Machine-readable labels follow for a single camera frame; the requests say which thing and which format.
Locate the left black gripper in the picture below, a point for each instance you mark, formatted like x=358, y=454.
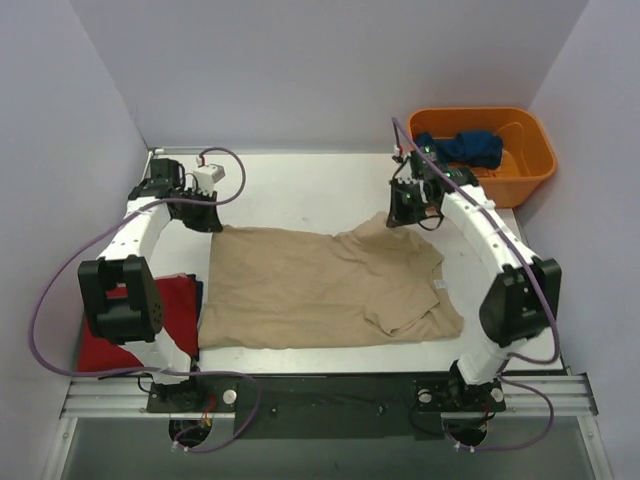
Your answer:
x=198, y=209

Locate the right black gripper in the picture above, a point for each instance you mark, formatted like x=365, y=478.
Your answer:
x=403, y=198

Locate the beige t shirt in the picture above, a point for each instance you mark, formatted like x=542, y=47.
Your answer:
x=282, y=289

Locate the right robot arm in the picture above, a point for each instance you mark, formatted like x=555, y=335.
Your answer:
x=522, y=299

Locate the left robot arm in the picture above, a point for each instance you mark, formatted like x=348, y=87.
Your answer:
x=122, y=303

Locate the folded red t shirt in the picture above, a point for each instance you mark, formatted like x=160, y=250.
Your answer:
x=182, y=300

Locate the crumpled blue t shirt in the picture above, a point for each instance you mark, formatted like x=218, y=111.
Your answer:
x=474, y=148

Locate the orange plastic basket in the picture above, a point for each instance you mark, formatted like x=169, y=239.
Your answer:
x=505, y=147

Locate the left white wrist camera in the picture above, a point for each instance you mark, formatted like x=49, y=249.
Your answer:
x=206, y=176

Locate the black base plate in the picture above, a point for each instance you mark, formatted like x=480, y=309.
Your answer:
x=332, y=406

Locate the aluminium rail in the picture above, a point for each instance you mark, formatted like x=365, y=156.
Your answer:
x=126, y=397

